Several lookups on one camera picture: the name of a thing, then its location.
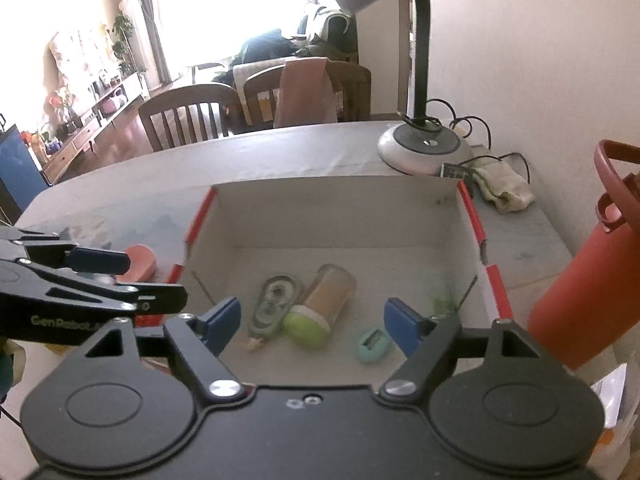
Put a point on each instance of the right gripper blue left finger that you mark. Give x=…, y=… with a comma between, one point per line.
x=195, y=344

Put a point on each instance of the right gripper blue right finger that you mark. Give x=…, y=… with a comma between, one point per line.
x=428, y=345

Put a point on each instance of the teal pencil sharpener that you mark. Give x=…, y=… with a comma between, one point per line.
x=373, y=346

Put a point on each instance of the clear correction tape dispenser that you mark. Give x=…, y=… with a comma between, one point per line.
x=276, y=298

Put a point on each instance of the pink heart-shaped dish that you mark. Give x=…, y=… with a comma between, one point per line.
x=142, y=267

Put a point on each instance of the green cap glue bottle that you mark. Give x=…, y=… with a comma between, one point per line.
x=310, y=320

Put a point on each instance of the green cylindrical toy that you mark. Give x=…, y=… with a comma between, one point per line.
x=444, y=305

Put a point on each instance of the blue cabinet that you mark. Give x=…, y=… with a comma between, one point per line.
x=20, y=179

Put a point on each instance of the red cardboard box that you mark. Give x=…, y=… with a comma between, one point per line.
x=401, y=237

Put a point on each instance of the red water bottle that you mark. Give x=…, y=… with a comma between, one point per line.
x=595, y=300

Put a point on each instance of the white folded cloth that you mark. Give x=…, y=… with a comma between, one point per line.
x=501, y=186

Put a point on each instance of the low tv console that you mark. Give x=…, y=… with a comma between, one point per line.
x=100, y=115

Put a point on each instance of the grey desk lamp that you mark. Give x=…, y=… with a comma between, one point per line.
x=418, y=144

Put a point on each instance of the dark wooden chair left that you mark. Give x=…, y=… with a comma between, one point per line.
x=192, y=114

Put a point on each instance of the pink cloth on chair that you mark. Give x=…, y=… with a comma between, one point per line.
x=305, y=95

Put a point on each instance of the wooden chair right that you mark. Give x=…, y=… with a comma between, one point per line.
x=351, y=86

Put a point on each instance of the sofa with clothes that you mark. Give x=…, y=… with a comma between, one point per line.
x=321, y=32

